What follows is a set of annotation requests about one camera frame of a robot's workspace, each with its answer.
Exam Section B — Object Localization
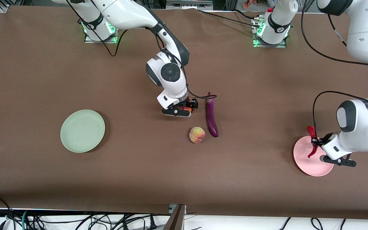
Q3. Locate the grey metal rail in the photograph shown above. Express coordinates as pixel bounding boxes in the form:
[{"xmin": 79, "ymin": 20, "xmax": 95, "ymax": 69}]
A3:
[{"xmin": 166, "ymin": 0, "xmax": 213, "ymax": 10}]

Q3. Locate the colourful small items heap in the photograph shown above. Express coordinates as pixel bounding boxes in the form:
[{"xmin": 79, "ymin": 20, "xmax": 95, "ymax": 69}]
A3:
[{"xmin": 243, "ymin": 0, "xmax": 275, "ymax": 9}]

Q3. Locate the pink round plate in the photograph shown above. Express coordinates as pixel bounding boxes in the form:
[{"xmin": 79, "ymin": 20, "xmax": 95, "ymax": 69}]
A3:
[{"xmin": 293, "ymin": 135, "xmax": 334, "ymax": 177}]

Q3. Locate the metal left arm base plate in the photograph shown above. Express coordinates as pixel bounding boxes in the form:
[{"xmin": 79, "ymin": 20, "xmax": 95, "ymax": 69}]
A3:
[{"xmin": 252, "ymin": 18, "xmax": 287, "ymax": 48}]

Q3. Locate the purple eggplant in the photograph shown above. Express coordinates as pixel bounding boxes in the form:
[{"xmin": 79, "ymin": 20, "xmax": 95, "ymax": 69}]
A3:
[{"xmin": 205, "ymin": 92, "xmax": 219, "ymax": 138}]

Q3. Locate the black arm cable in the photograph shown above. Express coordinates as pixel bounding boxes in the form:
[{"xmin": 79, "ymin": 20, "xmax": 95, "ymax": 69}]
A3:
[
  {"xmin": 65, "ymin": 0, "xmax": 217, "ymax": 100},
  {"xmin": 301, "ymin": 0, "xmax": 368, "ymax": 141}
]

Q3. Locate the pale green round plate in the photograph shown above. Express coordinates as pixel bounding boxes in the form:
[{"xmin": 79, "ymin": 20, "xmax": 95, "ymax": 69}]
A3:
[{"xmin": 60, "ymin": 110, "xmax": 105, "ymax": 153}]

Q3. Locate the aluminium frame profile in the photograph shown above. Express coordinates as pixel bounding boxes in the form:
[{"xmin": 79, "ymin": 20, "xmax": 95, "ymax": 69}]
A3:
[{"xmin": 0, "ymin": 0, "xmax": 25, "ymax": 13}]

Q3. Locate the yellow pink peach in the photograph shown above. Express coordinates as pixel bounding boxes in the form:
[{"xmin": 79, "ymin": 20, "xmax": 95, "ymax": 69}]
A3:
[{"xmin": 189, "ymin": 126, "xmax": 206, "ymax": 144}]

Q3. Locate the red chili pepper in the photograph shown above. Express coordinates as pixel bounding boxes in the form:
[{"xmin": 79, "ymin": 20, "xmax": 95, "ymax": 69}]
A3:
[{"xmin": 307, "ymin": 124, "xmax": 318, "ymax": 158}]

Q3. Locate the black cable across table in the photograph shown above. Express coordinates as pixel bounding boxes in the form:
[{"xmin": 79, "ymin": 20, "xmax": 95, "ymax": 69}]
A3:
[{"xmin": 198, "ymin": 10, "xmax": 259, "ymax": 27}]

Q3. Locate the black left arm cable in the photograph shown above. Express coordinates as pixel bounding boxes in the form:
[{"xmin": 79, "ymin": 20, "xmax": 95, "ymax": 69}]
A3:
[{"xmin": 301, "ymin": 0, "xmax": 368, "ymax": 141}]

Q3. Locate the brown wooden post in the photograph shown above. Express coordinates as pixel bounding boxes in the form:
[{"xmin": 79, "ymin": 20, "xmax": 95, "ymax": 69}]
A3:
[{"xmin": 164, "ymin": 204, "xmax": 186, "ymax": 230}]

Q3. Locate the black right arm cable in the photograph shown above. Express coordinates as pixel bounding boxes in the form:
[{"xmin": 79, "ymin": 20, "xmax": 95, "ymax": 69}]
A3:
[{"xmin": 65, "ymin": 0, "xmax": 217, "ymax": 100}]

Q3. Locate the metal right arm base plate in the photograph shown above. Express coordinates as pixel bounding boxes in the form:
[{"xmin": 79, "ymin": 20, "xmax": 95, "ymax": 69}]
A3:
[{"xmin": 84, "ymin": 30, "xmax": 118, "ymax": 43}]

